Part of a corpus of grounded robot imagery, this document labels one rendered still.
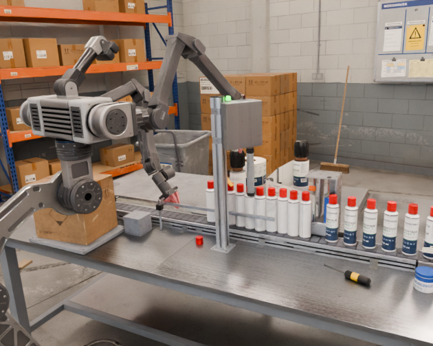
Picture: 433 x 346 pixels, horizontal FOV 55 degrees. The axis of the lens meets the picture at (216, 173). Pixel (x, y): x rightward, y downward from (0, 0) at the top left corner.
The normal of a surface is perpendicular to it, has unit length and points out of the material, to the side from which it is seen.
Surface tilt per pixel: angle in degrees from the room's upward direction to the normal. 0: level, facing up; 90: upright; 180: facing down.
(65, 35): 90
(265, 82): 89
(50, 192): 90
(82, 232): 90
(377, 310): 0
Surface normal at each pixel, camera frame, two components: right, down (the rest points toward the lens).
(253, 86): -0.54, 0.25
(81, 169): 0.77, 0.15
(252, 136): 0.46, 0.22
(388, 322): -0.04, -0.96
